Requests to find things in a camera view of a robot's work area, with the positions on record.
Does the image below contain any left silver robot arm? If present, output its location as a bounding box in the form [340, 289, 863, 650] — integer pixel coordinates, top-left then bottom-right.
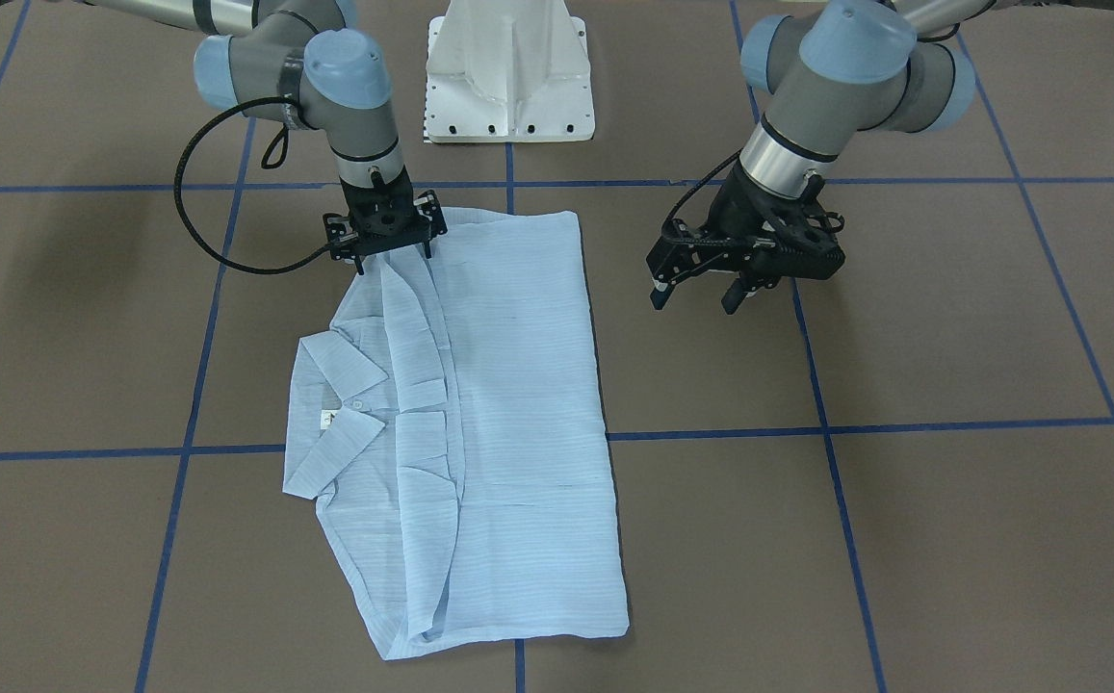
[646, 1, 993, 313]

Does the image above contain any brown paper table cover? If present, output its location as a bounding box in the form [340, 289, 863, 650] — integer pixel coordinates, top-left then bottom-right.
[0, 1, 1114, 692]

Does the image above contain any light blue button-up shirt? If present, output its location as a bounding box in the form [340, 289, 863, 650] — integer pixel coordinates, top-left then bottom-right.
[282, 209, 631, 658]

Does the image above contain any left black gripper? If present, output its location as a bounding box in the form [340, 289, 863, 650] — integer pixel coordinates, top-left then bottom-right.
[646, 159, 829, 315]

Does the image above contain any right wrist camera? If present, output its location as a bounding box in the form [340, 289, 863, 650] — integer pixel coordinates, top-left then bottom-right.
[323, 191, 448, 272]

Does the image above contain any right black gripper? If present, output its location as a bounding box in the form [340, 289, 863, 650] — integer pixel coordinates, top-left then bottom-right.
[341, 170, 434, 276]

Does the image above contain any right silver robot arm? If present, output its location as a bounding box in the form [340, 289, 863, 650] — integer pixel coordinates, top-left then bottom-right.
[109, 1, 448, 273]

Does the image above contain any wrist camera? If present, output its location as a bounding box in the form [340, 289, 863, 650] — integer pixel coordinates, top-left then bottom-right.
[759, 205, 846, 280]
[323, 191, 448, 272]

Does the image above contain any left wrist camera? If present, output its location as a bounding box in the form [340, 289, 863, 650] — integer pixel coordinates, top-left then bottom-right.
[759, 205, 846, 280]

